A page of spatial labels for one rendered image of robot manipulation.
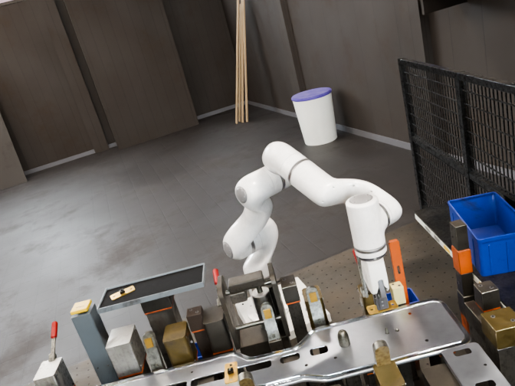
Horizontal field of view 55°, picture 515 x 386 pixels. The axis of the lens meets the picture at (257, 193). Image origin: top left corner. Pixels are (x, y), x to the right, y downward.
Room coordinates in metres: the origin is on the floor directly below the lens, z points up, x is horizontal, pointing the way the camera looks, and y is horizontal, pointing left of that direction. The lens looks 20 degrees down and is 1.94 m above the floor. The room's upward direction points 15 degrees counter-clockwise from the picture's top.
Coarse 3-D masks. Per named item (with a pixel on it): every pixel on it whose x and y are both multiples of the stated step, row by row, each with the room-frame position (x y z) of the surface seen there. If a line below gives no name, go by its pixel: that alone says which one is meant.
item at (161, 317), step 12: (156, 300) 1.47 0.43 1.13; (168, 300) 1.47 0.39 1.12; (144, 312) 1.47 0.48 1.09; (156, 312) 1.48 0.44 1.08; (168, 312) 1.48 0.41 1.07; (156, 324) 1.48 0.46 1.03; (168, 324) 1.48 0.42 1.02; (156, 336) 1.48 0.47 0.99; (168, 360) 1.48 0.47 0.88; (180, 384) 1.48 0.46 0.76
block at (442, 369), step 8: (424, 368) 1.01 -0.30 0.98; (432, 368) 1.00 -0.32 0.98; (440, 368) 1.00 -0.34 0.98; (448, 368) 0.99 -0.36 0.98; (424, 376) 0.99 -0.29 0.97; (432, 376) 0.98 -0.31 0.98; (440, 376) 0.97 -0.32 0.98; (448, 376) 0.97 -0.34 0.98; (432, 384) 0.95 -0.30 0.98; (440, 384) 0.95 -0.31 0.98; (448, 384) 0.94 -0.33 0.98; (456, 384) 0.93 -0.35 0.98
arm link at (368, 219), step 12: (348, 204) 1.15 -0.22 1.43; (360, 204) 1.13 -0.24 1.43; (372, 204) 1.12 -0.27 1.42; (348, 216) 1.16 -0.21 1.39; (360, 216) 1.12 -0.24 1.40; (372, 216) 1.12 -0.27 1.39; (384, 216) 1.14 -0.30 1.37; (360, 228) 1.13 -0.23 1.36; (372, 228) 1.12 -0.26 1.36; (384, 228) 1.14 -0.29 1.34; (360, 240) 1.13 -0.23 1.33; (372, 240) 1.12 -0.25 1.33; (384, 240) 1.14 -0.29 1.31
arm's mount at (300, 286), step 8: (296, 280) 1.97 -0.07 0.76; (280, 288) 1.94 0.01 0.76; (240, 304) 1.90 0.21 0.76; (248, 304) 1.88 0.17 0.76; (304, 304) 1.79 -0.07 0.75; (240, 312) 1.84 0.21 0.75; (288, 312) 1.76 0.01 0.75; (304, 312) 1.73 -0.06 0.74; (328, 312) 1.70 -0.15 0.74; (248, 320) 1.78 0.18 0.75; (288, 320) 1.71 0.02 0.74; (328, 320) 1.69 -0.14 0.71
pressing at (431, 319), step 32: (352, 320) 1.25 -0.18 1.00; (384, 320) 1.22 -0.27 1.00; (416, 320) 1.18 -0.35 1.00; (448, 320) 1.14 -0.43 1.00; (288, 352) 1.19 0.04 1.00; (352, 352) 1.12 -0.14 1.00; (416, 352) 1.05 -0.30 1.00; (128, 384) 1.24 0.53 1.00; (160, 384) 1.20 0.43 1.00; (224, 384) 1.13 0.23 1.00; (256, 384) 1.10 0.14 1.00; (288, 384) 1.07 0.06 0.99
